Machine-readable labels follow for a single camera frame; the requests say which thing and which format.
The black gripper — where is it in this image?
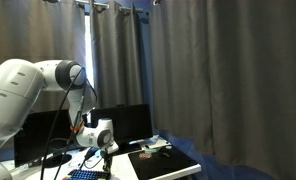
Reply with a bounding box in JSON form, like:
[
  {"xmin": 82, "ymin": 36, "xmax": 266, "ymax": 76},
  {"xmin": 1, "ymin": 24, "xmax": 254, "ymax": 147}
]
[{"xmin": 102, "ymin": 152, "xmax": 114, "ymax": 175}]

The colourful key keyboard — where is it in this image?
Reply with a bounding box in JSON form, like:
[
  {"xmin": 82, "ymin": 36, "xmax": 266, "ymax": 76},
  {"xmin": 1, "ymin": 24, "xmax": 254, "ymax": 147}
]
[{"xmin": 61, "ymin": 168, "xmax": 112, "ymax": 180}]

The small patterned card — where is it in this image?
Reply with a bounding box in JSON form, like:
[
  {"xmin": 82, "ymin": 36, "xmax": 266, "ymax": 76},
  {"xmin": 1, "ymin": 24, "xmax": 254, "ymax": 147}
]
[{"xmin": 138, "ymin": 152, "xmax": 153, "ymax": 160}]

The silver monitor stand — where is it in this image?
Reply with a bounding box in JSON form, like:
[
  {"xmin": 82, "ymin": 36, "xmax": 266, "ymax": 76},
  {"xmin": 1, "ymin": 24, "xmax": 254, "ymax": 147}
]
[{"xmin": 127, "ymin": 137, "xmax": 160, "ymax": 150}]

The black round monitor stand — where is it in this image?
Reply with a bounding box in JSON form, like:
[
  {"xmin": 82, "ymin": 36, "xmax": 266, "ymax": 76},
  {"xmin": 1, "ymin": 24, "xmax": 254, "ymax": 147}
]
[{"xmin": 42, "ymin": 152, "xmax": 73, "ymax": 169}]

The black computer monitor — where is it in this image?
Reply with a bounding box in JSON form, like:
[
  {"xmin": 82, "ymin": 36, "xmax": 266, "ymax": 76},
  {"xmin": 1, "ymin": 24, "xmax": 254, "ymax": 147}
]
[
  {"xmin": 90, "ymin": 103, "xmax": 154, "ymax": 147},
  {"xmin": 13, "ymin": 109, "xmax": 89, "ymax": 168}
]

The black desk mat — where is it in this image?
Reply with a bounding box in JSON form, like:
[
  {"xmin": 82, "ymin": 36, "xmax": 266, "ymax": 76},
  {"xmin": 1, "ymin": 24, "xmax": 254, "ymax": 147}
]
[{"xmin": 127, "ymin": 146, "xmax": 199, "ymax": 180}]

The wide grey curtain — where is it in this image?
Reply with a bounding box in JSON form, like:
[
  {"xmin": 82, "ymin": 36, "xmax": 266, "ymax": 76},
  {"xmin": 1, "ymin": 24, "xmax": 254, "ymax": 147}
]
[{"xmin": 149, "ymin": 0, "xmax": 296, "ymax": 180}]

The metal curtain rod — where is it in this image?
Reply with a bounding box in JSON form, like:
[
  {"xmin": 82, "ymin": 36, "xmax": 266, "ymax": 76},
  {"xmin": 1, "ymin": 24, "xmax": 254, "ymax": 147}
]
[{"xmin": 42, "ymin": 0, "xmax": 163, "ymax": 14}]

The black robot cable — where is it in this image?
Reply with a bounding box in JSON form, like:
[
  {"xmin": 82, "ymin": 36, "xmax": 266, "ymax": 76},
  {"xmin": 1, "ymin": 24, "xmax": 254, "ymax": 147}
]
[
  {"xmin": 53, "ymin": 79, "xmax": 89, "ymax": 180},
  {"xmin": 39, "ymin": 67, "xmax": 86, "ymax": 180}
]

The orange cable tie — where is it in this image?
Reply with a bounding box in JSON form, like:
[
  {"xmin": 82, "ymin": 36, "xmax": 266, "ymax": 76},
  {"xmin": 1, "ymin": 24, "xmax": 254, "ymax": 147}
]
[{"xmin": 69, "ymin": 121, "xmax": 86, "ymax": 134}]

